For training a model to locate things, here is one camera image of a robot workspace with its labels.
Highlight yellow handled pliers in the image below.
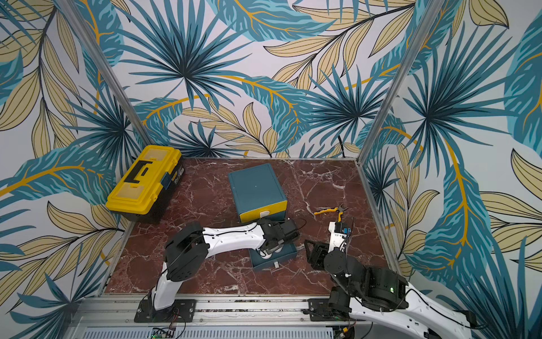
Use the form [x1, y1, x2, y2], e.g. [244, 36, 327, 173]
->
[313, 205, 347, 223]

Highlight aluminium frame post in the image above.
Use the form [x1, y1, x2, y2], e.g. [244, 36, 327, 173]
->
[357, 0, 444, 168]
[56, 0, 152, 146]

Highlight right aluminium frame post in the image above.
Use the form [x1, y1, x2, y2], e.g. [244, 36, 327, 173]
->
[357, 0, 444, 168]

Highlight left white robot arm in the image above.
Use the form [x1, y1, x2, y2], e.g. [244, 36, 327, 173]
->
[150, 218, 300, 312]

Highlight teal drawer cabinet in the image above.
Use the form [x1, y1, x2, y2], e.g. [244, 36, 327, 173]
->
[228, 164, 287, 214]

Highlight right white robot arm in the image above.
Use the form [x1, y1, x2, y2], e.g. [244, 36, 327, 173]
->
[304, 240, 477, 338]

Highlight yellow black toolbox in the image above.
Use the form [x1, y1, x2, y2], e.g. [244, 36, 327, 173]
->
[106, 145, 185, 224]

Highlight yellow top drawer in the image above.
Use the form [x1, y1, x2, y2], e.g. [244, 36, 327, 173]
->
[238, 201, 288, 223]

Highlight aluminium front rail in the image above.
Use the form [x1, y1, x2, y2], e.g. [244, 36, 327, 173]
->
[63, 293, 429, 339]

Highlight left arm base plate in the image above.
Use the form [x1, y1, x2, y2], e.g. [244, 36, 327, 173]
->
[134, 297, 196, 323]

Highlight left aluminium frame post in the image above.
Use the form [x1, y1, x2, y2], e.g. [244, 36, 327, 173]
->
[56, 0, 152, 146]

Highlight teal bottom drawer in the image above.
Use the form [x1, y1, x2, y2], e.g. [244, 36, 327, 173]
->
[248, 244, 298, 271]

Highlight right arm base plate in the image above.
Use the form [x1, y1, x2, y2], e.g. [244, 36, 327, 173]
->
[302, 297, 366, 321]

